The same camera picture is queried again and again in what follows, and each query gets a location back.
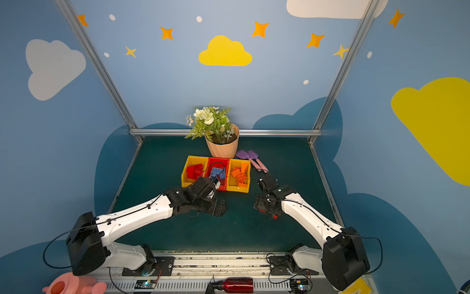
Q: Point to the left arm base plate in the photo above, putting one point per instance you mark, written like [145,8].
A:
[163,265]

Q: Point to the yellow bin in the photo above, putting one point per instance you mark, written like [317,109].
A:
[192,160]
[232,183]

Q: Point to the yellow garden glove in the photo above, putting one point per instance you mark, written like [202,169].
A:
[358,287]

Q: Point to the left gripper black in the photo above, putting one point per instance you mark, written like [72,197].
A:
[217,207]

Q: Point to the left yellow bin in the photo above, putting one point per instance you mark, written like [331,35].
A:
[192,160]

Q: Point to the red middle bin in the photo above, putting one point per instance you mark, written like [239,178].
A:
[218,163]

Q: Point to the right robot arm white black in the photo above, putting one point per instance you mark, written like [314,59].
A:
[343,258]

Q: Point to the purple pink toy shovel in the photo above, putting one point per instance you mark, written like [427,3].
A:
[241,154]

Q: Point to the red metal bottle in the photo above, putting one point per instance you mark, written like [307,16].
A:
[232,286]

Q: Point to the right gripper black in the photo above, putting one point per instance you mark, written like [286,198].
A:
[264,205]

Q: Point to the orange lego fence piece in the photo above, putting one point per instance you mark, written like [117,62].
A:
[239,175]

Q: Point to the pink watering can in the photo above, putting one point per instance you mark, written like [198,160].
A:
[67,283]

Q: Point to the red lego brick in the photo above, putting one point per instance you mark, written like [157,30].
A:
[198,174]
[190,172]
[198,168]

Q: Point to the potted artificial flower plant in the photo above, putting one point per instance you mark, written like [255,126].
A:
[214,125]

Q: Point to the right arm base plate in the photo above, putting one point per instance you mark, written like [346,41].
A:
[285,265]

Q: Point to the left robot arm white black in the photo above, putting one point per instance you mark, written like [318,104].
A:
[92,243]

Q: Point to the aluminium rail base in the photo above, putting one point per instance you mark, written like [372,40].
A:
[191,270]

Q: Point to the right yellow bin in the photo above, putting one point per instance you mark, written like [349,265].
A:
[232,183]

